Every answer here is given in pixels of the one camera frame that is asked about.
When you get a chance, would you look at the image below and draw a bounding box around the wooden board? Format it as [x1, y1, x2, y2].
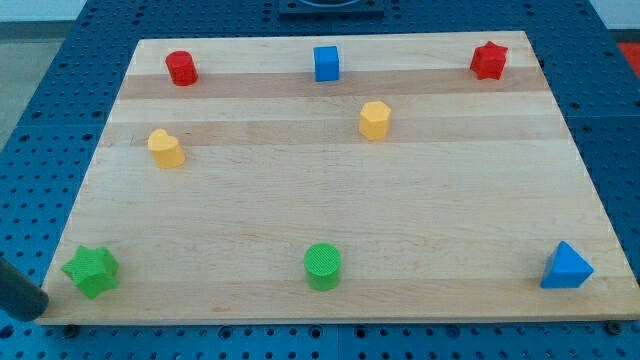
[40, 31, 639, 325]

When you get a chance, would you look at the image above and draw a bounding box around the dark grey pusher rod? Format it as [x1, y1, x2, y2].
[1, 258, 49, 322]

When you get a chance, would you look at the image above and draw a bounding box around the red cylinder block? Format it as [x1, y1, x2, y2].
[165, 50, 198, 86]

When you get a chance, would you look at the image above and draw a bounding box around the green cylinder block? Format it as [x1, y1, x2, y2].
[303, 243, 342, 291]

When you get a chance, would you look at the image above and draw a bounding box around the blue cube block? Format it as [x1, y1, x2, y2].
[313, 46, 340, 82]

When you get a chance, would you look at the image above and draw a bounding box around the red star block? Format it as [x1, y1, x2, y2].
[470, 41, 508, 80]

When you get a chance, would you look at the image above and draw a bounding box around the blue triangle block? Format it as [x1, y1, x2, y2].
[540, 241, 594, 289]

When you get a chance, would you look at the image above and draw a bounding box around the yellow heart block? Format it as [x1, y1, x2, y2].
[147, 129, 186, 169]

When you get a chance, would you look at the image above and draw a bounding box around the green star block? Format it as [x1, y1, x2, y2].
[62, 246, 119, 299]

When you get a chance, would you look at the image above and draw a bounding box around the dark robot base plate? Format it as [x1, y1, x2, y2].
[278, 0, 386, 17]

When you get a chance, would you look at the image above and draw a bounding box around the yellow hexagon block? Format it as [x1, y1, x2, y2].
[359, 101, 391, 141]

